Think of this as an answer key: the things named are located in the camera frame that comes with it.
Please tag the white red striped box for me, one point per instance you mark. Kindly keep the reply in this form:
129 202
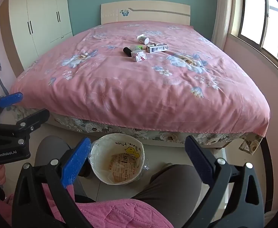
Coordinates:
139 56

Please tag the pink floral blanket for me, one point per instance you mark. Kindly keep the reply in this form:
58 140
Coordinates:
129 95

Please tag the green toy brick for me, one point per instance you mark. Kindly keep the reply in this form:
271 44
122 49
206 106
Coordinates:
137 47

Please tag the clear plastic wrapper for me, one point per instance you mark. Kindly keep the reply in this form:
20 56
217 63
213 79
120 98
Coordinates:
175 49

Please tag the cream wooden headboard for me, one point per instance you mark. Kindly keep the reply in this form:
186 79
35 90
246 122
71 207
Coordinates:
153 14

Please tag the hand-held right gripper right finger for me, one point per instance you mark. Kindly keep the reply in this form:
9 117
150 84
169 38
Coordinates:
198 159

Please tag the white carton with dark print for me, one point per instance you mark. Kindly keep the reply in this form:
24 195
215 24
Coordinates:
156 48

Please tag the dark brown wooden post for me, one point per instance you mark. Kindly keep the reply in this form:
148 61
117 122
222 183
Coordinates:
267 171

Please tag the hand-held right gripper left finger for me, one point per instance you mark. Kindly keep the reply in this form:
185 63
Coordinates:
75 163

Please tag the pink quilted garment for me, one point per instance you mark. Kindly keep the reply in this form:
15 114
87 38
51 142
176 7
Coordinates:
120 213

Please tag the person's right leg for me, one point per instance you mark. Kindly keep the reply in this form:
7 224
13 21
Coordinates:
172 190

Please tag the window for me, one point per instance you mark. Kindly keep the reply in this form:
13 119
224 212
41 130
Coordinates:
253 11

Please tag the beige curtain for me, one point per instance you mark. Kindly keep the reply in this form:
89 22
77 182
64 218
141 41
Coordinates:
224 11

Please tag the round paper waste bin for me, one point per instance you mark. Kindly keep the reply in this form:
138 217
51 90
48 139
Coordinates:
129 147

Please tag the brown floral bed sheet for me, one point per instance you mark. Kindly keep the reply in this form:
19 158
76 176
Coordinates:
134 131

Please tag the black cylindrical bottle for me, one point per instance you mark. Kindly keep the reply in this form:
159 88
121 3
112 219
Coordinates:
127 51

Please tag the white yogurt cup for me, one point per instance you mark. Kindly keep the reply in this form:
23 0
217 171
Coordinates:
142 38

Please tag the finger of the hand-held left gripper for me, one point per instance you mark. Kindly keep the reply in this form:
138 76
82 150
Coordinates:
9 99
32 120

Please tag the white wardrobe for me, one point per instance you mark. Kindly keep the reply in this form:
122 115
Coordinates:
44 16

